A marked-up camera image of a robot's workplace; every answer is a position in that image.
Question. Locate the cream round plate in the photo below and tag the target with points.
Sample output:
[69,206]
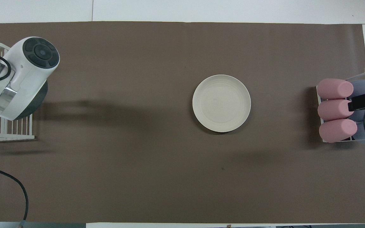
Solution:
[221,103]

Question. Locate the pink plastic cup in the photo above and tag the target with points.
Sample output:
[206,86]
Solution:
[333,110]
[336,130]
[331,88]

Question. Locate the brown table mat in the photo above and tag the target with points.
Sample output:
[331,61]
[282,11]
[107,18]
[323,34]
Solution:
[138,79]

